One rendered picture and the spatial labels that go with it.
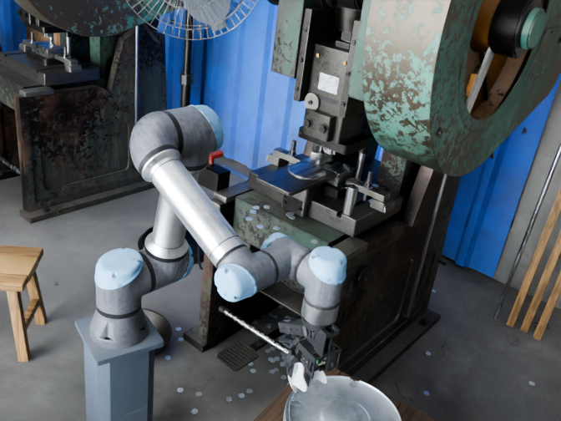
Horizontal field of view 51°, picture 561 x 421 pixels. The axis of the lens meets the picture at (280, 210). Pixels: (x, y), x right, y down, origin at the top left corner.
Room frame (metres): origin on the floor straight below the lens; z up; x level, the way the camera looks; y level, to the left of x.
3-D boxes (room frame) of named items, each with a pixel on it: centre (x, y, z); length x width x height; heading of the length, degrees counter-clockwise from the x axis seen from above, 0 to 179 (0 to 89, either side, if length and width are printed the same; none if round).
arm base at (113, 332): (1.25, 0.39, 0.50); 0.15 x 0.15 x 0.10
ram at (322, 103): (1.82, -0.12, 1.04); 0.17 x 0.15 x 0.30; 143
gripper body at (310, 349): (1.00, -0.11, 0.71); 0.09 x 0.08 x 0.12; 37
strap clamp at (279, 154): (1.96, -0.01, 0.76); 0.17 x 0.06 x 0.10; 53
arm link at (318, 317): (1.01, -0.11, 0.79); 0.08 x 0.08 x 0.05
